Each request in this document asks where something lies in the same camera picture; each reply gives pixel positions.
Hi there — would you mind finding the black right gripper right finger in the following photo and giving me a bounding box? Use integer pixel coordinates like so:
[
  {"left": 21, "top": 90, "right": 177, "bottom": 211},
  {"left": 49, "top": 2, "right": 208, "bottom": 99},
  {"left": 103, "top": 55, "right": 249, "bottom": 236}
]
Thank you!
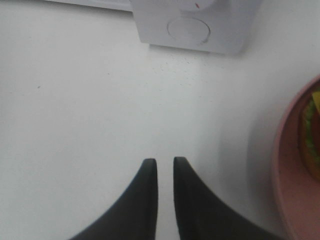
[{"left": 173, "top": 156, "right": 278, "bottom": 240}]

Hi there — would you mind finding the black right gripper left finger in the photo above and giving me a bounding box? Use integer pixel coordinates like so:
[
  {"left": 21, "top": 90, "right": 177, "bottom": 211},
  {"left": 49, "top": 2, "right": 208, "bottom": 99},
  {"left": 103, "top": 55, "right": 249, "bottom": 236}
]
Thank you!
[{"left": 72, "top": 158, "right": 158, "bottom": 240}]

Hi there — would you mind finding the pink round plate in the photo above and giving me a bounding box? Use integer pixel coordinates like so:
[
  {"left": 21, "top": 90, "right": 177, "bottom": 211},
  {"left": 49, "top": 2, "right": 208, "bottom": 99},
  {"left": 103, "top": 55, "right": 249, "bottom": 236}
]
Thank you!
[{"left": 271, "top": 76, "right": 320, "bottom": 240}]

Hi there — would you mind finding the white microwave oven body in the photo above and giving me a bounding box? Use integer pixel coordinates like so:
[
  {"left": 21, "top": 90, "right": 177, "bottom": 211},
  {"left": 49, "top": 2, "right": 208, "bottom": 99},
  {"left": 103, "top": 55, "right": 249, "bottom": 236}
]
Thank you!
[{"left": 44, "top": 0, "right": 262, "bottom": 55}]

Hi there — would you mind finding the toy hamburger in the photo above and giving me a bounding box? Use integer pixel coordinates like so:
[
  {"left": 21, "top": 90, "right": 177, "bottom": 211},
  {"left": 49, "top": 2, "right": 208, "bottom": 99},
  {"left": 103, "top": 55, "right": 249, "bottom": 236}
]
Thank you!
[{"left": 298, "top": 87, "right": 320, "bottom": 181}]

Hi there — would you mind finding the round white door button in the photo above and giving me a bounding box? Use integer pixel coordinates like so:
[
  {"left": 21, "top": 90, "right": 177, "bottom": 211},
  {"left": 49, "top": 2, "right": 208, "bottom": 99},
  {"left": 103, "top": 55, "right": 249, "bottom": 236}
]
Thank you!
[{"left": 167, "top": 16, "right": 211, "bottom": 45}]

